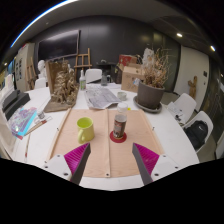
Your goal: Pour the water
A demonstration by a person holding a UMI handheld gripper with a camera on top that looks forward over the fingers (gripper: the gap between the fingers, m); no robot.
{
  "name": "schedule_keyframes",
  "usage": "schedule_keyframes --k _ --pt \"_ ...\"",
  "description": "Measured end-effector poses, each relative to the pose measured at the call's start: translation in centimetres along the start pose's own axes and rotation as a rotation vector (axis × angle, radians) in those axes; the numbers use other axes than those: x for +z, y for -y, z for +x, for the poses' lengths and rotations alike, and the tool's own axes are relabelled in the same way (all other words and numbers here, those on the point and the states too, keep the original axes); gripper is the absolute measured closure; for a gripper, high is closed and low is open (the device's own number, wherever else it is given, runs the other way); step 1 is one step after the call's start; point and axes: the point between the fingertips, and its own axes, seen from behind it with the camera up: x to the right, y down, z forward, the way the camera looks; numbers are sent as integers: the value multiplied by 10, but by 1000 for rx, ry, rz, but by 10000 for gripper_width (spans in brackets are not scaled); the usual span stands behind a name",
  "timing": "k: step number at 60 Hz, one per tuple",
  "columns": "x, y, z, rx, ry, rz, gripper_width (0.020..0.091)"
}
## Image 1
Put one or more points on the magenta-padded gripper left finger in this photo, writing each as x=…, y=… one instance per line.
x=75, y=160

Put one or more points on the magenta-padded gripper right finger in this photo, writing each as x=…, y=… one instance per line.
x=148, y=160

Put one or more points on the clear bottle with dark drink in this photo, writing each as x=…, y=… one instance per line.
x=120, y=125

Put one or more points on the tan wooden drawing board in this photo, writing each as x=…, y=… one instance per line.
x=68, y=133
x=143, y=130

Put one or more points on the lime green mug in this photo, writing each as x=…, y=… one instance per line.
x=86, y=131

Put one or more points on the flat round red coaster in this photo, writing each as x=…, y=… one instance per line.
x=113, y=139

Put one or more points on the paint brush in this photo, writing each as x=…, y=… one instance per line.
x=38, y=125

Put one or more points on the black backpack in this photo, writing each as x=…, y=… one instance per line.
x=196, y=135

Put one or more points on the small paint jar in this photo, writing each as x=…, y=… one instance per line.
x=40, y=115

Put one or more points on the dry plant in grey pot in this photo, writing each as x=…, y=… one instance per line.
x=150, y=95

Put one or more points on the white chair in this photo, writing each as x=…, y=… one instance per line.
x=206, y=118
x=93, y=75
x=40, y=83
x=186, y=105

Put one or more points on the open newspaper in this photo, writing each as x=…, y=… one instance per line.
x=101, y=97

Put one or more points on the small white bowl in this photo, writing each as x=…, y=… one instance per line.
x=122, y=96

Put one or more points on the white foam block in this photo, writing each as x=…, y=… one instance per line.
x=6, y=133

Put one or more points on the white spray bottle green label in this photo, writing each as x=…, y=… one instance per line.
x=82, y=81

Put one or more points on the black flat case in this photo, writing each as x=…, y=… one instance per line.
x=15, y=105

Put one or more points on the brown cardboard box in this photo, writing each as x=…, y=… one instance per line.
x=130, y=80

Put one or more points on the grey drink bottle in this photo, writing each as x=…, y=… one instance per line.
x=104, y=80

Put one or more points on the wooden mannequin figure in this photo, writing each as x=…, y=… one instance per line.
x=192, y=86

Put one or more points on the white plaster bust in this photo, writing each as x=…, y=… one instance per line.
x=41, y=68

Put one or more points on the wooden easel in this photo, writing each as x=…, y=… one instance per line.
x=83, y=61
x=31, y=71

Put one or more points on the red box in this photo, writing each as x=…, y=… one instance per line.
x=127, y=60

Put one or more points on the round ceiling lights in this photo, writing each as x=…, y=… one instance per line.
x=179, y=34

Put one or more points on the long ceiling light panel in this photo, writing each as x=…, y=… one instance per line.
x=36, y=19

